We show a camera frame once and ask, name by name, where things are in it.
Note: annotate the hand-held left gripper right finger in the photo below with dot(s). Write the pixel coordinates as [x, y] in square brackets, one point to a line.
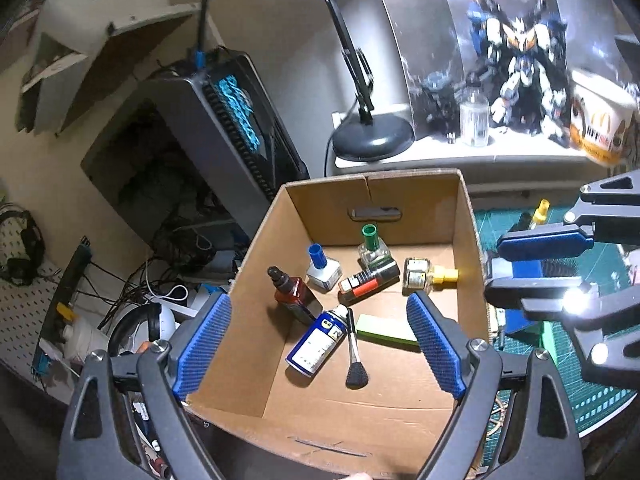
[435, 345]

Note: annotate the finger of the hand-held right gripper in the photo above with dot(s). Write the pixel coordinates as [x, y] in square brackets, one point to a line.
[545, 243]
[515, 271]

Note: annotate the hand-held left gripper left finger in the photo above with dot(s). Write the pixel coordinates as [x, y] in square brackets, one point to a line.
[205, 340]

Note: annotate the black spray can orange label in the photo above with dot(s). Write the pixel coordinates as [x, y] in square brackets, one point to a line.
[367, 282]

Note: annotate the brown cardboard box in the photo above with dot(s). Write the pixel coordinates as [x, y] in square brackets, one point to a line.
[280, 395]

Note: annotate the dark red bottle black cap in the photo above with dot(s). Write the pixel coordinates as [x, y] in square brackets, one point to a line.
[297, 295]

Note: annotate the small yellow tip bottle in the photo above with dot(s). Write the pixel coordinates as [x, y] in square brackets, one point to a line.
[539, 215]

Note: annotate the white round headset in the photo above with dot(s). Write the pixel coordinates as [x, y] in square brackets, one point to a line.
[150, 325]

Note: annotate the green sanding block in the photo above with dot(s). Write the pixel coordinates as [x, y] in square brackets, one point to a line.
[380, 327]

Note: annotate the clear bottle yellow cap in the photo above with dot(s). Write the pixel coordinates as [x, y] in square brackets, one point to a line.
[417, 275]

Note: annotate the small black brush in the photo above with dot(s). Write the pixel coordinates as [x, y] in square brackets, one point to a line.
[356, 375]

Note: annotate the white desk riser shelf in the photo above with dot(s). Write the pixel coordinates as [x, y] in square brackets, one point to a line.
[500, 157]

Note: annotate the clear bottle green cap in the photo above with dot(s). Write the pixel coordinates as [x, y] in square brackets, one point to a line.
[372, 255]

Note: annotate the blue and white spray can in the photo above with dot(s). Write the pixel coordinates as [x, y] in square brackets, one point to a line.
[315, 342]

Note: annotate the white paper bucket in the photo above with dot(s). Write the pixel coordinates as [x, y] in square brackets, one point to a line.
[600, 125]

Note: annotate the white bottle blue cap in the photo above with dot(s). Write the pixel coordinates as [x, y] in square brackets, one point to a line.
[322, 275]

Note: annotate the clear bottle black cap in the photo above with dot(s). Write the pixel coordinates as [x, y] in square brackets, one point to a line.
[474, 115]

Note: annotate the black power strip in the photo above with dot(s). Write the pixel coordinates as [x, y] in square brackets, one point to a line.
[70, 280]

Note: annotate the green cutting mat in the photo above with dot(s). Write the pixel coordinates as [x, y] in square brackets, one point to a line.
[575, 410]

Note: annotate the dark model kit figure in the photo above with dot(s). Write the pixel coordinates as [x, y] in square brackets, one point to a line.
[440, 105]

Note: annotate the white and blue robot model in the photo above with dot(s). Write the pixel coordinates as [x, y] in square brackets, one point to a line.
[520, 70]

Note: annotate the white pegboard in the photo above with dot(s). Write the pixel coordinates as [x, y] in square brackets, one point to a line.
[20, 310]

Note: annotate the black desk lamp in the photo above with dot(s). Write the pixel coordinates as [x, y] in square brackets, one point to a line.
[372, 140]

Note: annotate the black headphones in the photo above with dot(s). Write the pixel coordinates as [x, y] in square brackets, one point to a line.
[27, 240]

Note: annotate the black computer case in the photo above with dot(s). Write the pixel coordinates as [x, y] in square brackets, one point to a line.
[200, 95]

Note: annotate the robot backdrop poster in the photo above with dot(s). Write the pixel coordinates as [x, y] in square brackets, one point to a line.
[425, 20]

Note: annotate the black rod blue fitting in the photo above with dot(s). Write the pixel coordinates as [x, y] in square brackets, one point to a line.
[202, 10]

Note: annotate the white open cardboard box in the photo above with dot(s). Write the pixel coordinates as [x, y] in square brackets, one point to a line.
[75, 15]

